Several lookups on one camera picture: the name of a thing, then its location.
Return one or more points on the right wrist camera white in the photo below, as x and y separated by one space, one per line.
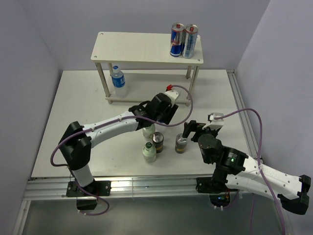
215 121

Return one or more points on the silver Red Bull can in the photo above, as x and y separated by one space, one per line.
190 37

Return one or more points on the aluminium front rail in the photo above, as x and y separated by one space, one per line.
138 206

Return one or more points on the grey coffee can right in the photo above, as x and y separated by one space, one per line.
180 144

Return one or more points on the green cap glass bottle far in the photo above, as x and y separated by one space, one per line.
148 131

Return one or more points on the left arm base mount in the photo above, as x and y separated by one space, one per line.
98 188

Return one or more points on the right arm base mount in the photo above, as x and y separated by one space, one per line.
220 196

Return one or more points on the green cap glass bottle near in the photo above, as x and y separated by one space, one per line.
149 152

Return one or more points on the green cap glass bottle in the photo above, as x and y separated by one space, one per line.
148 131
149 152

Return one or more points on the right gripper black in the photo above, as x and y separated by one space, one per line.
191 125

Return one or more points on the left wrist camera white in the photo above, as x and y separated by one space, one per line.
172 94

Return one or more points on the white two-tier shelf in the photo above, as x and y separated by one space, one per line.
112 48

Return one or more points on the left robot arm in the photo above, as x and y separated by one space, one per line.
78 140

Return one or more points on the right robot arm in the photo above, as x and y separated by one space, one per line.
237 170

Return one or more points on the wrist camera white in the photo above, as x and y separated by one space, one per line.
172 94
215 121

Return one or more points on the blue Red Bull can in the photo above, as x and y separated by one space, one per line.
177 35

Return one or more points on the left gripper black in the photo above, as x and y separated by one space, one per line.
173 109

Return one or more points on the black coffee can left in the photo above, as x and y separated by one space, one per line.
158 139

